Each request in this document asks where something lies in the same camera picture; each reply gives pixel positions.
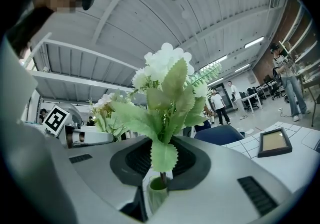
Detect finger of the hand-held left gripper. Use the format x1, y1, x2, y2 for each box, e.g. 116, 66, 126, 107
83, 131, 115, 144

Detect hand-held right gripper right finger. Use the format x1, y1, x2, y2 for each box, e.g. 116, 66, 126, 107
149, 135, 295, 224

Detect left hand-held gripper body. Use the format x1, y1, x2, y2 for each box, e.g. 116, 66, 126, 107
41, 103, 85, 137

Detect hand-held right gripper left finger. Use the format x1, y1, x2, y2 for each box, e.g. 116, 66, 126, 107
65, 135, 154, 224

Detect pink flower bouquet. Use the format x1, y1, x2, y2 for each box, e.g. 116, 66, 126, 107
88, 89, 131, 143

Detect pale green vase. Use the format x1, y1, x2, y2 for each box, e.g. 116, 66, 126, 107
146, 175, 173, 216

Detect white flower bouquet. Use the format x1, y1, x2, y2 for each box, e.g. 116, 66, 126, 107
109, 42, 223, 187

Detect person's left hand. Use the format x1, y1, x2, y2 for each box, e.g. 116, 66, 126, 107
66, 131, 86, 149

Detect person's white shirt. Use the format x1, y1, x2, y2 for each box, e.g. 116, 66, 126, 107
0, 35, 77, 224

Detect blue chair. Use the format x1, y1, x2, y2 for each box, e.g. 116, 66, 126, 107
193, 124, 245, 147

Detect white metal shelf rack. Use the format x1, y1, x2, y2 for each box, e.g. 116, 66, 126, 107
21, 32, 149, 124

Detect table with grid tablecloth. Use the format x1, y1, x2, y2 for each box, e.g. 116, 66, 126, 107
141, 121, 320, 219

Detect long ceiling light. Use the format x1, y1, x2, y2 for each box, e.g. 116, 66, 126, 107
199, 54, 229, 72
244, 35, 266, 49

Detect dark picture frame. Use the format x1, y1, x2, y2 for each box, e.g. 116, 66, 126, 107
257, 128, 294, 159

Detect white wall shelves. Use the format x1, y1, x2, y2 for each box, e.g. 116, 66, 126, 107
278, 0, 320, 129

